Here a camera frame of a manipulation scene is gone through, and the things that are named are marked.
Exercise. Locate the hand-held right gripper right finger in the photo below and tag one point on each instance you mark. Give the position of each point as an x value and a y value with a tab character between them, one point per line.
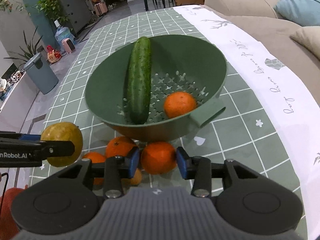
182	165

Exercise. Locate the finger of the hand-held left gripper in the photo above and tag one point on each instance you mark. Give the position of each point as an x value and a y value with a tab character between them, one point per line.
57	148
30	138

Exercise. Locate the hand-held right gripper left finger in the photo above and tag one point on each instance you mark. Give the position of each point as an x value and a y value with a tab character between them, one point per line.
134	162

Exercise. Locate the orange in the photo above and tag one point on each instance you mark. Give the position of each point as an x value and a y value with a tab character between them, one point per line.
137	177
180	104
158	157
93	157
119	146

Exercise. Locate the yellow-green pear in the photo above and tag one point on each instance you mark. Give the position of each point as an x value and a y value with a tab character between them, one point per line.
65	132

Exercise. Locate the green colander bowl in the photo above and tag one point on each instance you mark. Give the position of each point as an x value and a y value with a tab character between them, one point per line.
192	62

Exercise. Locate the white low cabinet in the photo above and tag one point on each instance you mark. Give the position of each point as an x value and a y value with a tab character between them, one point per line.
17	105

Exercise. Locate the red cloth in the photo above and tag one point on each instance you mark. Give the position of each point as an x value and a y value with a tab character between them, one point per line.
10	212

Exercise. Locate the grey-blue trash bin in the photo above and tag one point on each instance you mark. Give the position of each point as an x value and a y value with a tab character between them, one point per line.
41	77

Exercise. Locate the row of small figurines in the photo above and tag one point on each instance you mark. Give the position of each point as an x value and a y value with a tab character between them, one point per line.
12	78

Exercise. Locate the green checked tablecloth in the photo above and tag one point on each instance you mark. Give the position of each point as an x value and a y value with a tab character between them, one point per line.
250	155

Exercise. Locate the green cucumber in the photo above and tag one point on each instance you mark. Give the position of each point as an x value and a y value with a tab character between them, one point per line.
139	80

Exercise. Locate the red gift box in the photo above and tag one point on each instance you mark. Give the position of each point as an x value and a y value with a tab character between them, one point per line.
53	55

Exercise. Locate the long-leaf potted plant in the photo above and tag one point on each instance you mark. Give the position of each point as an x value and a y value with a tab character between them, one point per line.
26	51

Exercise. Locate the pink space heater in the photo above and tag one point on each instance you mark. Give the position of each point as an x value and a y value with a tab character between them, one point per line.
68	45

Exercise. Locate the blue water jug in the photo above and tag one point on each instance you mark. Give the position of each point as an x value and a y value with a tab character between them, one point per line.
62	33

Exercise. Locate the large trailing potted plant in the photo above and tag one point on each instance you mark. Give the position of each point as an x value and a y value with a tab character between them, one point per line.
50	5

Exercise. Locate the grey drawer cabinet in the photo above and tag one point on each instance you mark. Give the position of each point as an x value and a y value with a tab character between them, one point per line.
75	10

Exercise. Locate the hanging vine plant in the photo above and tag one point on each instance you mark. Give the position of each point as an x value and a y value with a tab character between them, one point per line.
10	3

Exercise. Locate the pink suitcase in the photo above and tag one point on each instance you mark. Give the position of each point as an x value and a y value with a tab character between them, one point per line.
101	8

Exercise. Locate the beige sofa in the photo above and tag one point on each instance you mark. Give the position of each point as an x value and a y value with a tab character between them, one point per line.
250	27

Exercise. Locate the beige pillow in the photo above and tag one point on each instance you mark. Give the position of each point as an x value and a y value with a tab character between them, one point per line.
308	40

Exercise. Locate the light blue pillow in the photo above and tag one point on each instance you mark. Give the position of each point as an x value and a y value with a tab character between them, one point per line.
300	5

